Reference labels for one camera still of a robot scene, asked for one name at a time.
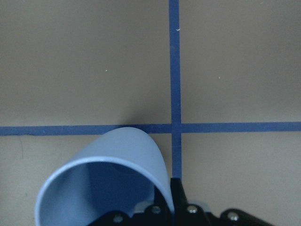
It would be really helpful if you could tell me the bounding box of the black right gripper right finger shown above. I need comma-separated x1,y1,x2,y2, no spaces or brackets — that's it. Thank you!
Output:
170,178,272,226

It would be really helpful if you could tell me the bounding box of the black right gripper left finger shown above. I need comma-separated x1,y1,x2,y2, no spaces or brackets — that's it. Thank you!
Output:
90,187,173,226

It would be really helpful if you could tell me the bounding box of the light blue cup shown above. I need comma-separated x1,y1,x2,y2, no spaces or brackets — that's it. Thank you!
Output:
35,127,174,226

